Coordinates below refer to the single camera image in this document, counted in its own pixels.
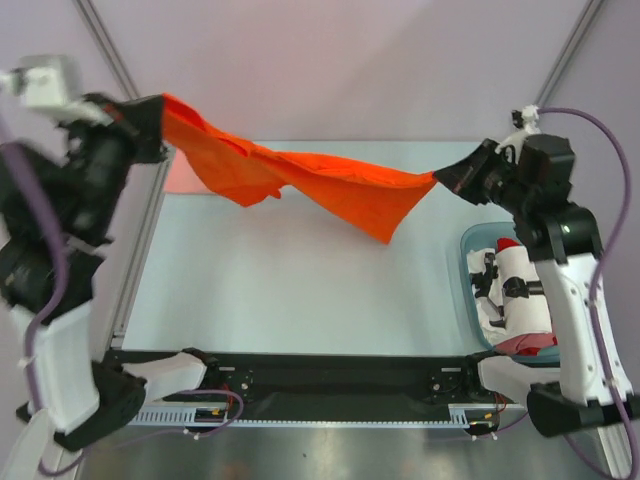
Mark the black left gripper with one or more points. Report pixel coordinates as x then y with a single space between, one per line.
135 124

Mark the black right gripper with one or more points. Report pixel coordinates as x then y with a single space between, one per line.
462 177

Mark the orange polo t-shirt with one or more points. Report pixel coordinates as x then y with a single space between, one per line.
372 198

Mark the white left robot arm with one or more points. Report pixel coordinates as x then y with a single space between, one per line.
48 285

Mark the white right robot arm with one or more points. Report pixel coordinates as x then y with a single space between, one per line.
590 388

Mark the red garment in bin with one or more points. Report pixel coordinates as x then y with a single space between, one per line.
505 243

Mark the folded pink t-shirt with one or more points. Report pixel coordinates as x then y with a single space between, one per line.
182 179

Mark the pink garment in bin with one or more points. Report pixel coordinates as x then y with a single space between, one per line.
527 344

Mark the teal plastic laundry bin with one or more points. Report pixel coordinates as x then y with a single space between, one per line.
485 236

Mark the aluminium frame post left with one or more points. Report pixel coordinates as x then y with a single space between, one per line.
106 46

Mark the aluminium frame post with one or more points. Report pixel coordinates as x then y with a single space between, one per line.
106 46
578 35

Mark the aluminium frame post right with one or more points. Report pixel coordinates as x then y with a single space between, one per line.
578 35

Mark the blue slotted cable duct right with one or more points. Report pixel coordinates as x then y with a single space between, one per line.
495 417

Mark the blue slotted cable duct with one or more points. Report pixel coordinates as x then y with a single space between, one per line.
181 416
495 417

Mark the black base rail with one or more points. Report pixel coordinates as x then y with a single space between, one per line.
351 388

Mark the blue slotted cable duct left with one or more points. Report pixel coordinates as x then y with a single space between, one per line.
181 416

